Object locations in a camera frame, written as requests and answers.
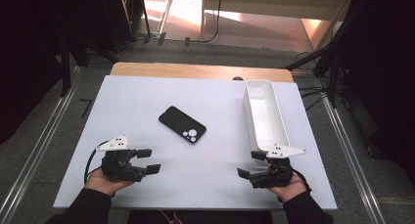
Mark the white oblong container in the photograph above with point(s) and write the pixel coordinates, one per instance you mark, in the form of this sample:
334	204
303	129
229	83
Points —
266	116

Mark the person's left hand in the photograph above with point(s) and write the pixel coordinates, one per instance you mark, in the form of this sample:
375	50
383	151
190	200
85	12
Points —
101	184

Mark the light wooden cabinet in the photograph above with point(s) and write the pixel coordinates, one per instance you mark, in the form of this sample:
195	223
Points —
277	5

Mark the black and red zippered bag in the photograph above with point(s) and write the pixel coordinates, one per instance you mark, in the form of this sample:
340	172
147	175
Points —
212	218

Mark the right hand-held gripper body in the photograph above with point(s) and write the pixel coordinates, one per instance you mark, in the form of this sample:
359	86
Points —
272	176

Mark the metal stand legs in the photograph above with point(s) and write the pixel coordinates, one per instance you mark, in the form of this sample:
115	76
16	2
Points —
164	18

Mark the small dark round object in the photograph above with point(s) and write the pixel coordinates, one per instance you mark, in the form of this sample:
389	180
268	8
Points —
238	78

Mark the black tripod stand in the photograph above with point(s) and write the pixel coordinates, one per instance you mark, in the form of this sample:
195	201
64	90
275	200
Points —
332	74
66	64

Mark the person's right hand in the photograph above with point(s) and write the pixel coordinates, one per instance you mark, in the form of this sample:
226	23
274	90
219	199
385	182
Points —
290	189

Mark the metal floor rail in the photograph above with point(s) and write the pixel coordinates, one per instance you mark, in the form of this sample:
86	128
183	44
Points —
36	152
354	158

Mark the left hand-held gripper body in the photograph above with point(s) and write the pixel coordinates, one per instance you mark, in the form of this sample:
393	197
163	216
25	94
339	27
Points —
117	167

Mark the black equipment rack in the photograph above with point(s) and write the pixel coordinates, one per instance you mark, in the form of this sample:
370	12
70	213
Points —
120	18

